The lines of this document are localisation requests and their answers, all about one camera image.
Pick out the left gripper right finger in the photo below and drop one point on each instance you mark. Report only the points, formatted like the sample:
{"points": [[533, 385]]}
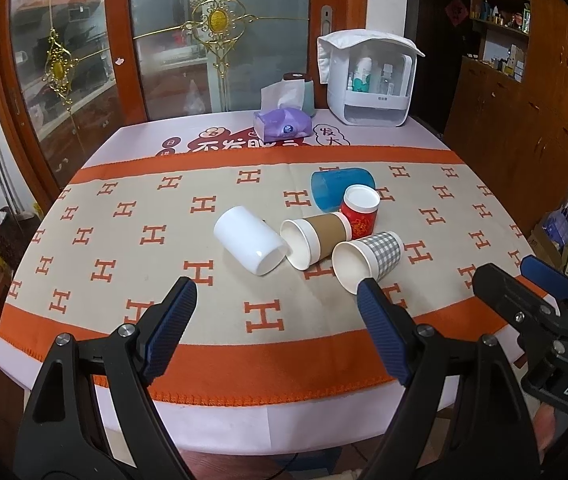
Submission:
{"points": [[490, 435]]}

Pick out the blue plastic cup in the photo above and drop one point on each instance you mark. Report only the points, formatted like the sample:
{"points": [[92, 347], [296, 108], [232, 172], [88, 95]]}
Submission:
{"points": [[328, 186]]}

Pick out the brown sleeve paper cup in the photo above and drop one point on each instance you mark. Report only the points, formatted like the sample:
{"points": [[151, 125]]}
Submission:
{"points": [[310, 240]]}

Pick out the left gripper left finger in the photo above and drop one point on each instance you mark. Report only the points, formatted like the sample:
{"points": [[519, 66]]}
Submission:
{"points": [[62, 435]]}

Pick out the orange beige H-pattern tablecloth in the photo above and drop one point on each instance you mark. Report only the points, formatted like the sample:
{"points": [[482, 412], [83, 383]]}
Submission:
{"points": [[269, 364]]}

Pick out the white plastic cup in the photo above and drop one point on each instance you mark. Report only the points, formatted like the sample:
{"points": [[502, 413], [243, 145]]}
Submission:
{"points": [[250, 240]]}

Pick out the dark wooden shelf cabinet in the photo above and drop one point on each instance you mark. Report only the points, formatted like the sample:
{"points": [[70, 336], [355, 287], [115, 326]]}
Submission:
{"points": [[514, 132]]}

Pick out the teal canister brown lid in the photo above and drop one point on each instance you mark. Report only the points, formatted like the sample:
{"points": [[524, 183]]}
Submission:
{"points": [[308, 104]]}

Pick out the grey checkered paper cup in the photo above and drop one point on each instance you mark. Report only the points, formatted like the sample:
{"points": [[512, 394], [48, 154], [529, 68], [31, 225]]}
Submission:
{"points": [[372, 256]]}

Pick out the red paper cup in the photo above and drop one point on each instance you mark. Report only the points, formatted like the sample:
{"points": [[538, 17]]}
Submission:
{"points": [[360, 205]]}

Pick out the purple tissue pack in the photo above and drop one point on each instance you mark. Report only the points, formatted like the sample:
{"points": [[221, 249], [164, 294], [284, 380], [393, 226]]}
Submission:
{"points": [[282, 116]]}

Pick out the white cosmetics organizer box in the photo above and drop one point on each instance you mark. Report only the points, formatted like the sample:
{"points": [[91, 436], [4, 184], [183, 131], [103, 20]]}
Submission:
{"points": [[369, 76]]}

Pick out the wooden glass door cabinet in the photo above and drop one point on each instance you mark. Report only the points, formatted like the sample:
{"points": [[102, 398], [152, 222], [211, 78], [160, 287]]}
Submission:
{"points": [[72, 72]]}

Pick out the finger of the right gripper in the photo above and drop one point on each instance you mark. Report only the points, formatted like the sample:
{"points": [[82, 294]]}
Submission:
{"points": [[544, 276], [513, 301]]}

